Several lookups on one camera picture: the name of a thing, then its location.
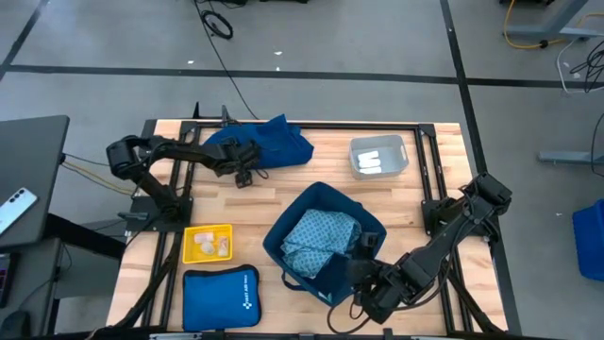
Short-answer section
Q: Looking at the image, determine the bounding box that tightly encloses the dark blue fabric basket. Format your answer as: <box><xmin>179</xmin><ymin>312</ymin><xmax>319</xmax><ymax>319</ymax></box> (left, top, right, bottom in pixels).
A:
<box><xmin>261</xmin><ymin>180</ymin><xmax>388</xmax><ymax>308</ymax></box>

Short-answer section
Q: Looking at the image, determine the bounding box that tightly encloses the dark grey desk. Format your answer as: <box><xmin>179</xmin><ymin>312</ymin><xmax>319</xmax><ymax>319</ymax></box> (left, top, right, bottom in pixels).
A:
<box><xmin>0</xmin><ymin>114</ymin><xmax>71</xmax><ymax>251</ymax></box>

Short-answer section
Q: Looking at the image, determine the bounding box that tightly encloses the black computer mouse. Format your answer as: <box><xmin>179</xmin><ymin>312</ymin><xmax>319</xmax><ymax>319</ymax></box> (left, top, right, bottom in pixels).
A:
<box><xmin>0</xmin><ymin>309</ymin><xmax>32</xmax><ymax>340</ymax></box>

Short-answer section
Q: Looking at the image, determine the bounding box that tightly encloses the yellow plastic tray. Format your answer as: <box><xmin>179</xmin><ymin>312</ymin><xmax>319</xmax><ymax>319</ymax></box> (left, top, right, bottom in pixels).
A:
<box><xmin>182</xmin><ymin>223</ymin><xmax>234</xmax><ymax>264</ymax></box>

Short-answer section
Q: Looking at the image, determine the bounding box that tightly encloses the thin yellow cable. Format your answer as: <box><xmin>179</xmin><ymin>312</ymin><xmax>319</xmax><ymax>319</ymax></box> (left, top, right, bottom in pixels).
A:
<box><xmin>62</xmin><ymin>160</ymin><xmax>138</xmax><ymax>197</ymax></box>

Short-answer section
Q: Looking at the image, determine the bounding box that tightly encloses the black floor cable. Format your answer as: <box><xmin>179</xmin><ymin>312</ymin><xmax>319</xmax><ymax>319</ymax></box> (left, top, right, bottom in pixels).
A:
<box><xmin>192</xmin><ymin>0</ymin><xmax>260</xmax><ymax>121</ymax></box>

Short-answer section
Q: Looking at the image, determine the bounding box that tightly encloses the grey metal stand base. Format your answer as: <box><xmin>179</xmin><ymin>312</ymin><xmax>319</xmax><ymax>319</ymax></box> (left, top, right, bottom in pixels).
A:
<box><xmin>539</xmin><ymin>149</ymin><xmax>604</xmax><ymax>166</ymax></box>
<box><xmin>504</xmin><ymin>0</ymin><xmax>604</xmax><ymax>42</ymax></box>

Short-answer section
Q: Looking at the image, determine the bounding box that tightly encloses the teal patterned cloth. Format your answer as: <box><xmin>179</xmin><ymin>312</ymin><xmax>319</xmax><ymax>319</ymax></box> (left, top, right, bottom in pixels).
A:
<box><xmin>280</xmin><ymin>209</ymin><xmax>363</xmax><ymax>280</ymax></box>

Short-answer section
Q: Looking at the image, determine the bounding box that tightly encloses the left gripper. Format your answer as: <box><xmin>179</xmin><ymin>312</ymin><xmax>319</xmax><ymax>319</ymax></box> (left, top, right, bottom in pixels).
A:
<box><xmin>221</xmin><ymin>136</ymin><xmax>263</xmax><ymax>189</ymax></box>

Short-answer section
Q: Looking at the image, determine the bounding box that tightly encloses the dark blue cloth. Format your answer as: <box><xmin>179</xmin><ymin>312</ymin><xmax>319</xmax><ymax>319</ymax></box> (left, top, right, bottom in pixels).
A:
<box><xmin>203</xmin><ymin>113</ymin><xmax>315</xmax><ymax>170</ymax></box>

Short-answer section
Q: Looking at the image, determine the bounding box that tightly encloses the black aluminium frame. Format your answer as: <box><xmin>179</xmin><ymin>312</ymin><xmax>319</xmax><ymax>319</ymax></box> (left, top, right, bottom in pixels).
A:
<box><xmin>112</xmin><ymin>101</ymin><xmax>509</xmax><ymax>339</ymax></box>

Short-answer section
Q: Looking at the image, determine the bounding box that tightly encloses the white floor cable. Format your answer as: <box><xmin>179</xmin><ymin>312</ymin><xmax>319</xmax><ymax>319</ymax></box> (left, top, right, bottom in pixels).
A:
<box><xmin>555</xmin><ymin>37</ymin><xmax>604</xmax><ymax>94</ymax></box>

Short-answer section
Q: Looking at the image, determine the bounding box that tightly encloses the blue first aid pouch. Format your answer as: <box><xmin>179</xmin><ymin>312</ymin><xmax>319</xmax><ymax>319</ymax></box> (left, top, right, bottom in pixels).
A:
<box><xmin>181</xmin><ymin>263</ymin><xmax>262</xmax><ymax>332</ymax></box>

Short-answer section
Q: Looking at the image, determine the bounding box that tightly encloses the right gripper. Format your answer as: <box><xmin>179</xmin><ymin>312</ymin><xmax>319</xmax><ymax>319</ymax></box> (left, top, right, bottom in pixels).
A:
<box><xmin>346</xmin><ymin>231</ymin><xmax>419</xmax><ymax>326</ymax></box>

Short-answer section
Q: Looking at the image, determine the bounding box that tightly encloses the silver metal bar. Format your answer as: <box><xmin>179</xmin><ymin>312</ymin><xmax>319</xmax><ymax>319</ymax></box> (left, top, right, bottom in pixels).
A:
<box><xmin>148</xmin><ymin>331</ymin><xmax>204</xmax><ymax>340</ymax></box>

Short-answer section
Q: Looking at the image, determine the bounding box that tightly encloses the light blue smartphone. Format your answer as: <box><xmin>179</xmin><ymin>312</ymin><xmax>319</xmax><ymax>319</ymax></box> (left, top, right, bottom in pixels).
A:
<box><xmin>0</xmin><ymin>187</ymin><xmax>39</xmax><ymax>236</ymax></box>

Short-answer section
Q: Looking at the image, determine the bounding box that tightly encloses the yellow floor cable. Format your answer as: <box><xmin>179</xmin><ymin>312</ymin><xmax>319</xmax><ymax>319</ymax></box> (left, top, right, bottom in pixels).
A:
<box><xmin>502</xmin><ymin>0</ymin><xmax>604</xmax><ymax>51</ymax></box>

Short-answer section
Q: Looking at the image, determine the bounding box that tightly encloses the blue plastic crate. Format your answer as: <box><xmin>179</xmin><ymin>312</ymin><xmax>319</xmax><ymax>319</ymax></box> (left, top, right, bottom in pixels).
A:
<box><xmin>572</xmin><ymin>197</ymin><xmax>604</xmax><ymax>283</ymax></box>

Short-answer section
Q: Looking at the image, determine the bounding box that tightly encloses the black coiled cable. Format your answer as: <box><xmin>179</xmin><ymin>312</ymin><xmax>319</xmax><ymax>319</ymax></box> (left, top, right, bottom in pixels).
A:
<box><xmin>200</xmin><ymin>8</ymin><xmax>235</xmax><ymax>41</ymax></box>

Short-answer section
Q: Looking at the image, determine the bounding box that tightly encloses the grey plastic bin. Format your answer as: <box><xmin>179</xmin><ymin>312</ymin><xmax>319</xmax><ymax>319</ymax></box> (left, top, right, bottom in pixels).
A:
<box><xmin>348</xmin><ymin>134</ymin><xmax>410</xmax><ymax>180</ymax></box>

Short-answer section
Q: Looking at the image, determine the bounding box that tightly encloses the black cable bundle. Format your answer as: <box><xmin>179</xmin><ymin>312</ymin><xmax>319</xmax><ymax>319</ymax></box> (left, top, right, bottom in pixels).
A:
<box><xmin>568</xmin><ymin>40</ymin><xmax>604</xmax><ymax>94</ymax></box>

